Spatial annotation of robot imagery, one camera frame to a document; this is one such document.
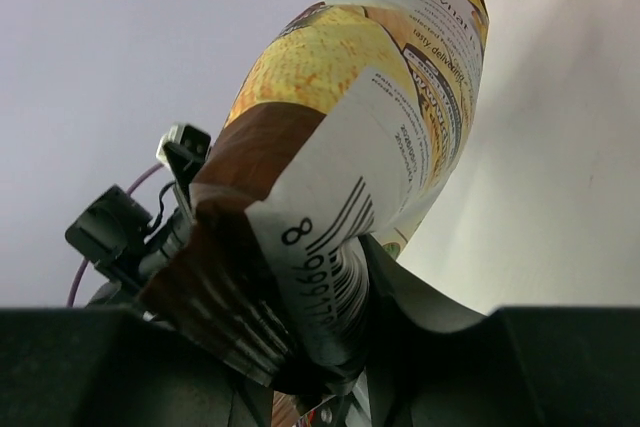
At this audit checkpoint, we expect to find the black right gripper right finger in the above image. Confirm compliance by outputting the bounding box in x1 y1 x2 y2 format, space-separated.
299 234 640 427

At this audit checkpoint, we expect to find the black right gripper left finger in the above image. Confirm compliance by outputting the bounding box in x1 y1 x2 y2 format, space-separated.
1 308 273 426

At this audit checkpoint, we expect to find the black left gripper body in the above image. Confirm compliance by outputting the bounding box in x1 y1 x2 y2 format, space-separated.
65 143 200 297

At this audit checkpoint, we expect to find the brown Chuba chips bag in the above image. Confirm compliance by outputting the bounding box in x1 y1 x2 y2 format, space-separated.
140 0 489 393

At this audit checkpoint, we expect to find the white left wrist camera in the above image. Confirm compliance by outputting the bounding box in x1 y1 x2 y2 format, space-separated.
155 123 211 167

